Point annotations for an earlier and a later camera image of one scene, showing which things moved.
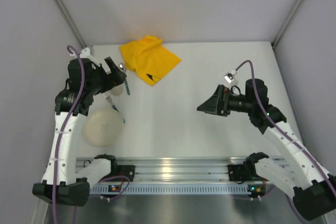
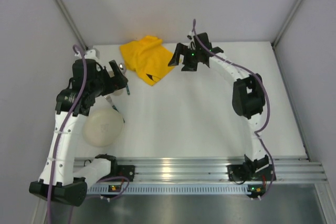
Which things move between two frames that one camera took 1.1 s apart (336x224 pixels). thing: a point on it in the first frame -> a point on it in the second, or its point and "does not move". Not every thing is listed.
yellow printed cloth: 149,58 does not move
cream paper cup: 117,90 does not move
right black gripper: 223,102 -> 189,57
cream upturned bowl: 102,127 does not move
